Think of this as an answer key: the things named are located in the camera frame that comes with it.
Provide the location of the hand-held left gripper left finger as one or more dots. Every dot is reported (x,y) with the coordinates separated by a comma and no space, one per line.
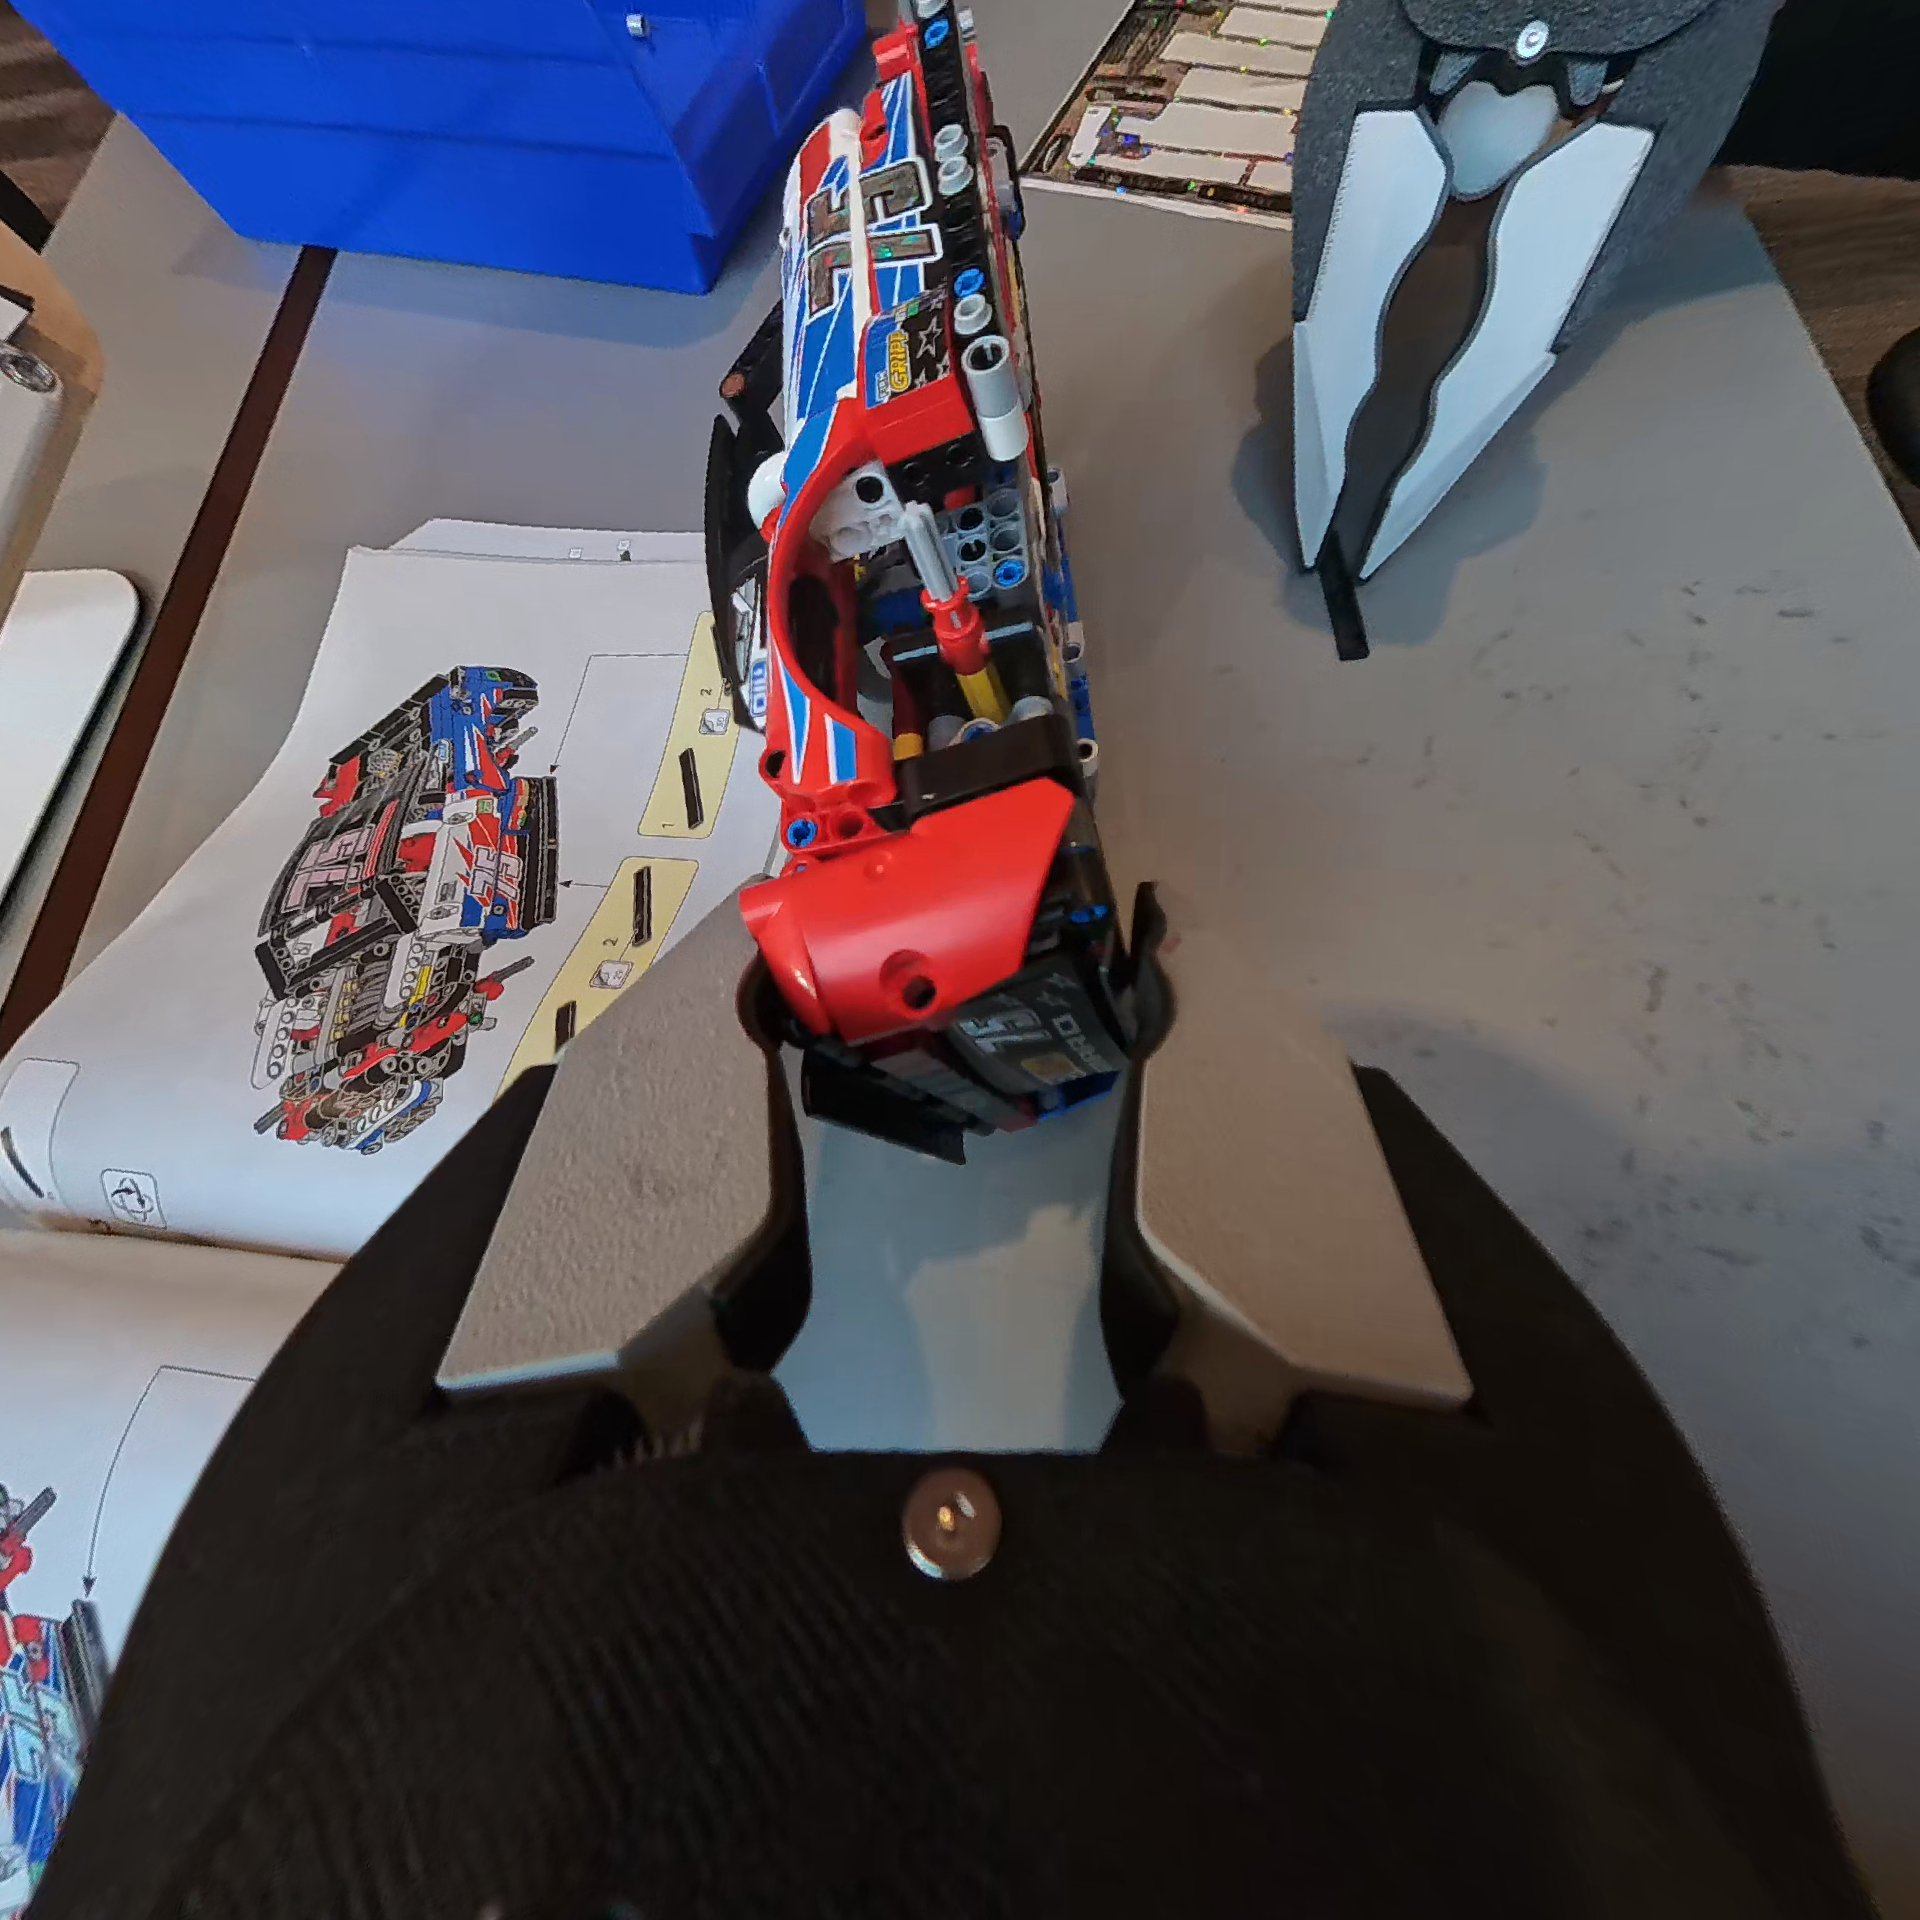
(630,1185)

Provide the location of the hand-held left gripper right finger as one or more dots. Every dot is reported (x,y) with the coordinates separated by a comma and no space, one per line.
(1289,1201)

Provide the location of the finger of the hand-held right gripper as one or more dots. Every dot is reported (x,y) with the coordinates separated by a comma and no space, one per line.
(1559,240)
(1343,300)

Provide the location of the small black curved piece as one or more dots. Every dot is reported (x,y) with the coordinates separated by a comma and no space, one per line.
(1347,616)

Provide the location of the toy brick race car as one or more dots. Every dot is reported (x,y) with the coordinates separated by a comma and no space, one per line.
(902,900)

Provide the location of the holographic sticker sheet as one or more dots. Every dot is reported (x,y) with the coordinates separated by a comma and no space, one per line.
(1185,120)

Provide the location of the black chair armrest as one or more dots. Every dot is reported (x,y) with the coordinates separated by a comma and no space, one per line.
(1898,405)

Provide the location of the building instruction booklet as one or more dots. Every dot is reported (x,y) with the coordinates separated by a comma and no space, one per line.
(224,974)

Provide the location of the blue plastic bin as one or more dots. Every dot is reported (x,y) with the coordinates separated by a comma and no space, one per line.
(451,120)

